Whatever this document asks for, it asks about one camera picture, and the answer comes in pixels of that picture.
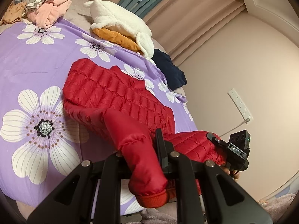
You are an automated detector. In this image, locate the mustard garment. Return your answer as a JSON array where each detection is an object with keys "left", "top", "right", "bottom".
[{"left": 92, "top": 27, "right": 143, "bottom": 53}]

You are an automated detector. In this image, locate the person's right hand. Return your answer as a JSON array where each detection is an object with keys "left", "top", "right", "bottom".
[{"left": 221, "top": 166, "right": 241, "bottom": 181}]

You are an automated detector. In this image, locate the purple floral blanket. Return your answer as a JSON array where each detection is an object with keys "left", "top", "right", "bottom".
[{"left": 0, "top": 19, "right": 194, "bottom": 215}]

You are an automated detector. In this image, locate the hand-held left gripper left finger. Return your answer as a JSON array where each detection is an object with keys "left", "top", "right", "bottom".
[{"left": 27, "top": 153, "right": 131, "bottom": 224}]

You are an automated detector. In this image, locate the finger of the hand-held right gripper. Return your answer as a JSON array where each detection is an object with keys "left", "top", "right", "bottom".
[{"left": 207, "top": 133, "right": 227, "bottom": 148}]

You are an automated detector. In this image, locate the large red puffer jacket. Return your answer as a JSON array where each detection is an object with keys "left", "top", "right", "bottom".
[{"left": 63, "top": 58, "right": 228, "bottom": 209}]

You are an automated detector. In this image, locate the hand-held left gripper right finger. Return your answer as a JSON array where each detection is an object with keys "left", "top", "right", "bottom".
[{"left": 155, "top": 128, "right": 274, "bottom": 224}]

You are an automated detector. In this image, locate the tan garment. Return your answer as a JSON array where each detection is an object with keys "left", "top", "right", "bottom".
[{"left": 0, "top": 2, "right": 27, "bottom": 26}]

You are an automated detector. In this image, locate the white fleece garment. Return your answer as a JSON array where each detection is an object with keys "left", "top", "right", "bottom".
[{"left": 84, "top": 0, "right": 155, "bottom": 62}]

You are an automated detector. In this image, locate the navy fleece garment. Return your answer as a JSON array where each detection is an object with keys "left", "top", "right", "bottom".
[{"left": 152, "top": 49, "right": 187, "bottom": 91}]

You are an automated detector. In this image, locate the pink garment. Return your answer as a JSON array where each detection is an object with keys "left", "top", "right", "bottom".
[{"left": 28, "top": 0, "right": 73, "bottom": 28}]

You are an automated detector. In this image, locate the white cable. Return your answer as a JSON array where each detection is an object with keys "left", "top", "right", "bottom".
[{"left": 220, "top": 119, "right": 250, "bottom": 138}]

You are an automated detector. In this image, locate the white power strip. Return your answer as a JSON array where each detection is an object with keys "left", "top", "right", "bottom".
[{"left": 228, "top": 88, "right": 253, "bottom": 124}]

